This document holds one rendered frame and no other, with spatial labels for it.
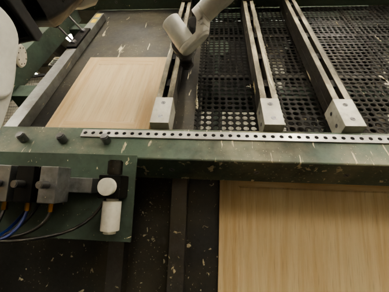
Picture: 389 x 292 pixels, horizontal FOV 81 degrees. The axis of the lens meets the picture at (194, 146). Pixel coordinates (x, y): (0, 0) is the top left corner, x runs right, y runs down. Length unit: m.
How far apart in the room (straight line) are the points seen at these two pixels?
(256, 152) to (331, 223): 0.44
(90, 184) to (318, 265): 0.81
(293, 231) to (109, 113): 0.80
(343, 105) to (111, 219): 0.78
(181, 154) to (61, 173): 0.31
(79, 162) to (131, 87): 0.40
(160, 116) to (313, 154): 0.47
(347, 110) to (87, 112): 0.89
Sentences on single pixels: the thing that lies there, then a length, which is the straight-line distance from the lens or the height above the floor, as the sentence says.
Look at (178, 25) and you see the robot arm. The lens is 0.83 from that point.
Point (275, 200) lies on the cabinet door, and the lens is 0.93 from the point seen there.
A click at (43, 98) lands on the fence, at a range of 1.09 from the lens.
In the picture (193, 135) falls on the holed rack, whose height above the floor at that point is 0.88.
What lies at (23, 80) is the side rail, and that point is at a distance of 1.40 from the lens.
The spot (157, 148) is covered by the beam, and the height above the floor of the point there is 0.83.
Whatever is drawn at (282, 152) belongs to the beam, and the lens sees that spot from 0.70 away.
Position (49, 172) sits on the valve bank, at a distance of 0.67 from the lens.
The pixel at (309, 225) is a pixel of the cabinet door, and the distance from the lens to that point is 0.97.
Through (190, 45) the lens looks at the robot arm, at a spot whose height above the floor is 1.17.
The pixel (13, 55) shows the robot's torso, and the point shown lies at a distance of 0.50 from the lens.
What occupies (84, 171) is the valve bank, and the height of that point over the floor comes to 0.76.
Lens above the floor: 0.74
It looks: 9 degrees up
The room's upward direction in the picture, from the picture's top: 2 degrees clockwise
